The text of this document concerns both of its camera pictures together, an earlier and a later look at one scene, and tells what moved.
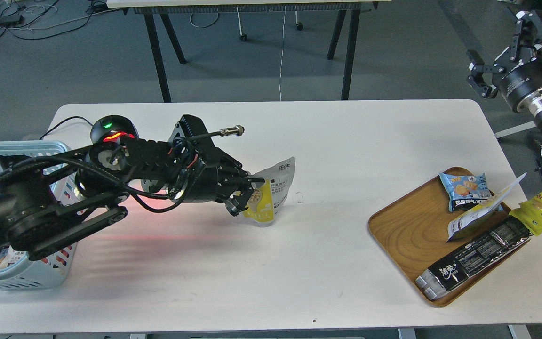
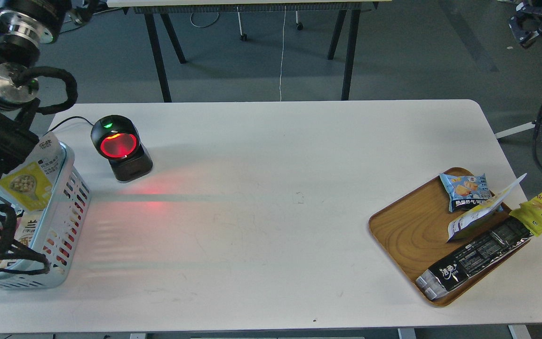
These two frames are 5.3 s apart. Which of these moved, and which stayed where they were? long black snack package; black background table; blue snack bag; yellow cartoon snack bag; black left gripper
Moved: black left gripper
Stayed: yellow cartoon snack bag; blue snack bag; black background table; long black snack package
